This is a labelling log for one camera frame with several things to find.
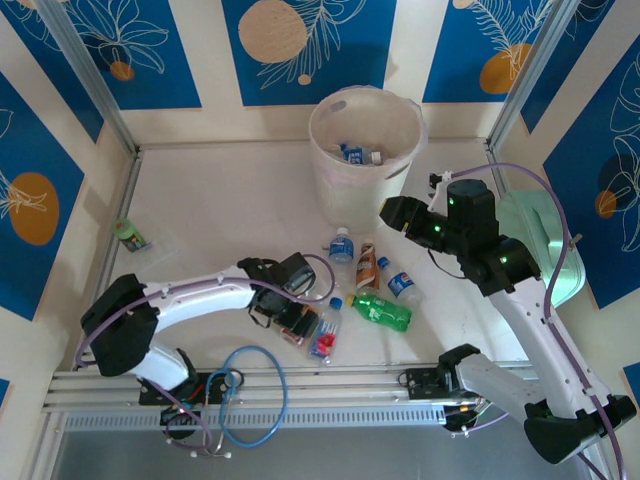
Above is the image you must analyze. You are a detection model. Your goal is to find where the red gold label bottle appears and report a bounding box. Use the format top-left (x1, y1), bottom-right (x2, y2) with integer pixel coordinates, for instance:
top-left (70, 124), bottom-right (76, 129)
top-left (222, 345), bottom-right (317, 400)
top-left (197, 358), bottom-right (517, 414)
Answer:
top-left (278, 307), bottom-right (321, 349)

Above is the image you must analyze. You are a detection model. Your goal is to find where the cream plastic bin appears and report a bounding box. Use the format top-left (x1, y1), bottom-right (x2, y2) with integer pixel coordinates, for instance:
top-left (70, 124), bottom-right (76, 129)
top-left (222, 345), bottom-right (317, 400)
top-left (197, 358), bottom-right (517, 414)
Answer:
top-left (308, 85), bottom-right (430, 235)

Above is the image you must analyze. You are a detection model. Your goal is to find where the clear bottle red blue label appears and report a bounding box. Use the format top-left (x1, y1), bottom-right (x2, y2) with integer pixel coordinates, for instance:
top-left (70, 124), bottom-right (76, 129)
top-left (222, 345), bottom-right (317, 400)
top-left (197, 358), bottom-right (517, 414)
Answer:
top-left (306, 297), bottom-right (344, 362)

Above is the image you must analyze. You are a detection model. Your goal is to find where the brown drink bottle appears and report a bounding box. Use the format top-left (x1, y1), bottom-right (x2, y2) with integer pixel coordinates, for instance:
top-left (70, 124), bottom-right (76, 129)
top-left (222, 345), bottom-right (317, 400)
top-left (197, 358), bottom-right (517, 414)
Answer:
top-left (355, 242), bottom-right (379, 291)

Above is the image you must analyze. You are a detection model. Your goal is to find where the Pepsi label water bottle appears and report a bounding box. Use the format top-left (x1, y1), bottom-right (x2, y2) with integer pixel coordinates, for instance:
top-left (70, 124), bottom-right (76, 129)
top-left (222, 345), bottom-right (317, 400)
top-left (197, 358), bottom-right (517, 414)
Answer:
top-left (377, 256), bottom-right (426, 305)

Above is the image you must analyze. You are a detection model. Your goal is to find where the green soda bottle yellow cap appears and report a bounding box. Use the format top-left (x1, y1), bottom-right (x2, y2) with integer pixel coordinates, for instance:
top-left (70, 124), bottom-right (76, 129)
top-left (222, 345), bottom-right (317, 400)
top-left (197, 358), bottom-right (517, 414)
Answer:
top-left (345, 293), bottom-right (414, 334)

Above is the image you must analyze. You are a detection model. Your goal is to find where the mint green case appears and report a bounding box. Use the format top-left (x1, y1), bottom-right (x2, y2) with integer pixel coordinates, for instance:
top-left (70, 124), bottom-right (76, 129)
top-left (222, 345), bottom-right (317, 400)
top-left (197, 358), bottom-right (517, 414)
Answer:
top-left (494, 192), bottom-right (586, 309)

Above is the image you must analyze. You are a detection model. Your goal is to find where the blue stethoscope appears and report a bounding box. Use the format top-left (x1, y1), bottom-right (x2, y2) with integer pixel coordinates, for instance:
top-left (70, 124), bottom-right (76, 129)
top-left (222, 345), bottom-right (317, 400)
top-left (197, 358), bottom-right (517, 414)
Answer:
top-left (192, 344), bottom-right (290, 459)

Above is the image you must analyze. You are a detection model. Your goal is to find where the small clear plastic bag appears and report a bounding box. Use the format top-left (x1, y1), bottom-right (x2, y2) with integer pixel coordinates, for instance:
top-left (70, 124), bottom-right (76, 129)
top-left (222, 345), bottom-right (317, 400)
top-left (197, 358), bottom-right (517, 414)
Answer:
top-left (141, 238), bottom-right (177, 271)

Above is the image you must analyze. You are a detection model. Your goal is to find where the small green-capped bottle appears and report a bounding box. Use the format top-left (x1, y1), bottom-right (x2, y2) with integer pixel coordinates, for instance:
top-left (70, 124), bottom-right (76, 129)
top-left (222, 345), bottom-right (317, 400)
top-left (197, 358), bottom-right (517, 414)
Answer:
top-left (114, 218), bottom-right (151, 254)

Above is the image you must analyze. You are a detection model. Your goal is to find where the aluminium mounting rail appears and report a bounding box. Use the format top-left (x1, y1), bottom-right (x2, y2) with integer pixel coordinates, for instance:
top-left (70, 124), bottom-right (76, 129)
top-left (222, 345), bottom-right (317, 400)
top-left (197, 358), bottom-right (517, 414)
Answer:
top-left (42, 367), bottom-right (556, 414)

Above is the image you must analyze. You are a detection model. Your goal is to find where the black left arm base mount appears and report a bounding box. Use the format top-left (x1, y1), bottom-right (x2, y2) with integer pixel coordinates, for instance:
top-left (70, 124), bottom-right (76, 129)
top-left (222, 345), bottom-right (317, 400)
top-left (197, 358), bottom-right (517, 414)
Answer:
top-left (138, 367), bottom-right (246, 406)

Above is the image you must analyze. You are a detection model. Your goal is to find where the grey slotted cable duct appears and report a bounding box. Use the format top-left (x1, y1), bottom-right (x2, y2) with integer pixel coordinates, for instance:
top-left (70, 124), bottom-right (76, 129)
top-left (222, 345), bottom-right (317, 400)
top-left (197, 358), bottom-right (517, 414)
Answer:
top-left (63, 404), bottom-right (446, 432)

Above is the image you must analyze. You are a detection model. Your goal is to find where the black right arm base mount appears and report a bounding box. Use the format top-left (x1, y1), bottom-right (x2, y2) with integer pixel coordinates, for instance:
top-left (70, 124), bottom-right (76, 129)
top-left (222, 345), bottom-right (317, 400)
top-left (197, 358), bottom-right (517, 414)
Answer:
top-left (399, 367), bottom-right (481, 401)

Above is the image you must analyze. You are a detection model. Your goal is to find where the aluminium frame post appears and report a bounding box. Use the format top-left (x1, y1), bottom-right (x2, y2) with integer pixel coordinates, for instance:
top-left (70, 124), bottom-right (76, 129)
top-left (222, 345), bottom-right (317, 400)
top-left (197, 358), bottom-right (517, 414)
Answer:
top-left (485, 0), bottom-right (579, 151)
top-left (35, 0), bottom-right (140, 154)

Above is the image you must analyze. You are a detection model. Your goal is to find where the aluminium side rail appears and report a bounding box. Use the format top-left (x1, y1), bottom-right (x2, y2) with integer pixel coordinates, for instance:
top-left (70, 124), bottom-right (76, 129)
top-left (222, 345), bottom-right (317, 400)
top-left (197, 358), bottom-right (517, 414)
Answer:
top-left (52, 147), bottom-right (146, 374)

